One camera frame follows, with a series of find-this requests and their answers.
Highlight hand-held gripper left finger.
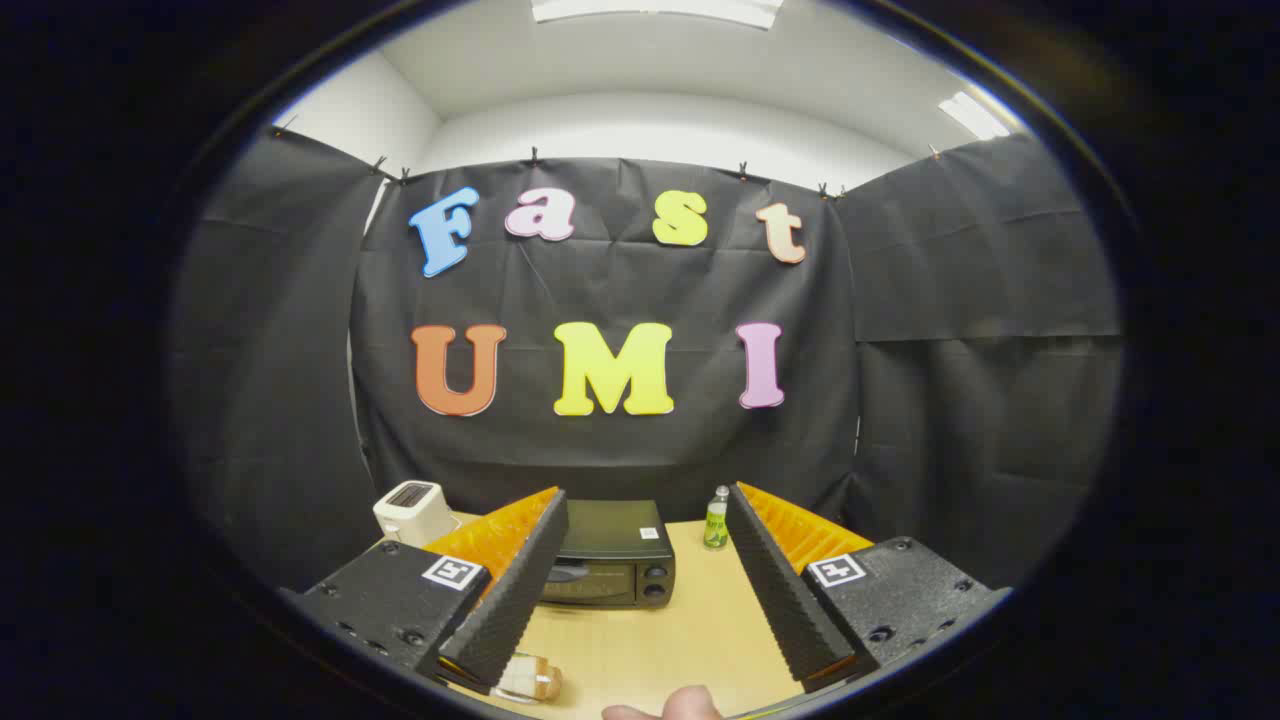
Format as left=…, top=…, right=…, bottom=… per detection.
left=280, top=487, right=571, bottom=693

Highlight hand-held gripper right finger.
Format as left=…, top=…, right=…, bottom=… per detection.
left=726, top=482, right=1013, bottom=691

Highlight black toaster oven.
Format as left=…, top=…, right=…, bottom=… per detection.
left=540, top=500, right=677, bottom=609

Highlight white pop-up toaster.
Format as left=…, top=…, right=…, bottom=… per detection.
left=373, top=481, right=461, bottom=548

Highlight white rectangular plate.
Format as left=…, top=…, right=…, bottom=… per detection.
left=495, top=652, right=536, bottom=703

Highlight small ceiling light panel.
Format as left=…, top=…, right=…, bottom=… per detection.
left=938, top=91, right=1013, bottom=142

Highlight long ceiling light panel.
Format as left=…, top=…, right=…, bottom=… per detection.
left=530, top=0, right=786, bottom=30

